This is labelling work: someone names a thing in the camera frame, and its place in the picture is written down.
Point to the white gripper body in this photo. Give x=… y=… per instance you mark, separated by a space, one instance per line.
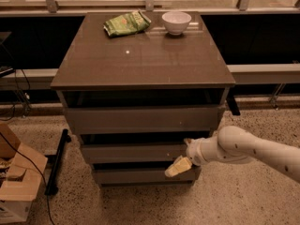
x=193 y=154

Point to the grey drawer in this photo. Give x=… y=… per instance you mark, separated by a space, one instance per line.
x=143 y=176
x=133 y=152
x=133 y=120

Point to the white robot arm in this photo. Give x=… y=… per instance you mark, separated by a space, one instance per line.
x=235 y=145

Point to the grey top drawer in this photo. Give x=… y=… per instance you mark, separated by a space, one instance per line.
x=133 y=120

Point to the grey drawer cabinet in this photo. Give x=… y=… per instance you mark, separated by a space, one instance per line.
x=152 y=69

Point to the grey bottom drawer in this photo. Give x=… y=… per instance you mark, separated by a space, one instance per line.
x=143 y=176

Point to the black stand leg right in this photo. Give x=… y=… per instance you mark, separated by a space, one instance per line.
x=232 y=103

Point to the white bowl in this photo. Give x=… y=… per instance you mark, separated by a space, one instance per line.
x=176 y=22

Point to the black floor stand bar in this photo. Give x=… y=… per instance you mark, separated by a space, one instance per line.
x=55 y=160

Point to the green snack bag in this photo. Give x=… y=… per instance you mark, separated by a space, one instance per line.
x=127 y=24

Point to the brown cardboard box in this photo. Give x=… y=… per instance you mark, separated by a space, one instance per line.
x=21 y=168

